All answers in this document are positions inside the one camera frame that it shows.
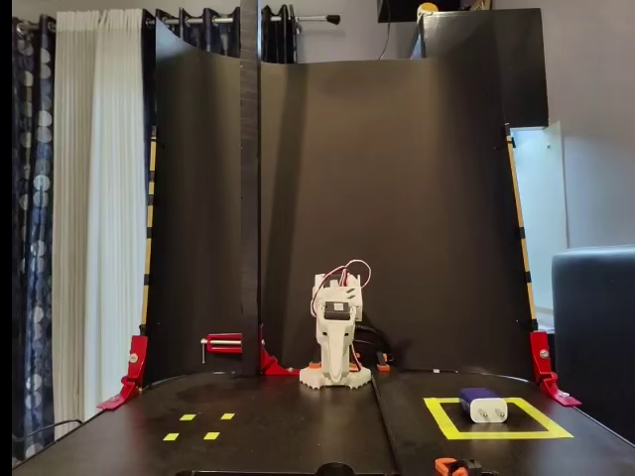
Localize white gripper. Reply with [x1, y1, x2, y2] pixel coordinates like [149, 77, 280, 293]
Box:
[318, 296, 362, 387]

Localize blue and white charger block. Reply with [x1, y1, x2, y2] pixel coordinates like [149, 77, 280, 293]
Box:
[458, 386, 510, 425]

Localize red screw clamp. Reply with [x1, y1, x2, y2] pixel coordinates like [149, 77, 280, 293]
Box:
[199, 332, 244, 364]

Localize orange black spring clamp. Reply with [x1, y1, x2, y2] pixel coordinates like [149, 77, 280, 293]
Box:
[434, 456, 483, 476]

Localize black curved backdrop sheet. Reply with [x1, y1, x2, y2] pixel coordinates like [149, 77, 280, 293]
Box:
[143, 19, 537, 386]

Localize yellow tape square outline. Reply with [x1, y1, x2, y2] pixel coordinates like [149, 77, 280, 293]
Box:
[423, 396, 575, 441]

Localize red table clamp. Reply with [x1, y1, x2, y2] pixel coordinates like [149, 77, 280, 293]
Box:
[96, 334, 149, 412]
[529, 330, 582, 409]

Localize yellow black striped stick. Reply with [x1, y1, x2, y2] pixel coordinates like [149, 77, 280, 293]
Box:
[140, 126, 159, 331]
[504, 122, 540, 332]

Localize white cabinet door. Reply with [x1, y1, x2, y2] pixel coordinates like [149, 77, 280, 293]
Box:
[510, 121, 570, 331]

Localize white pleated curtain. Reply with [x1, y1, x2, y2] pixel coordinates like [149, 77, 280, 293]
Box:
[52, 8, 155, 440]

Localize dark grommet curtain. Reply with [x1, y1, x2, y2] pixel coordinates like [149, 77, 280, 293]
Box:
[143, 4, 299, 64]

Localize silver curtain rod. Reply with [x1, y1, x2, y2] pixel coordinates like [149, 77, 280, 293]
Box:
[161, 14, 342, 27]

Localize dark blue patterned curtain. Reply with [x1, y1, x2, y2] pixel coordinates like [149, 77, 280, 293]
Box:
[12, 14, 57, 462]

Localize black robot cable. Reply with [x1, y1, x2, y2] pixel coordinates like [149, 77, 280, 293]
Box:
[354, 321, 398, 371]

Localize red post bracket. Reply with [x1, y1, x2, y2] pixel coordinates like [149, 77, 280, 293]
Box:
[257, 321, 303, 377]

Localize red white servo wires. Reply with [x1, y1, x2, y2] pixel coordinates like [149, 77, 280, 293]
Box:
[324, 259, 373, 298]

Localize black power cable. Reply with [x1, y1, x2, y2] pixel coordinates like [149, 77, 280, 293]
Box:
[12, 418, 83, 442]

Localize thin black hanging cable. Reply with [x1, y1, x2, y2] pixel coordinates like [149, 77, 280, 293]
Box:
[379, 0, 393, 60]

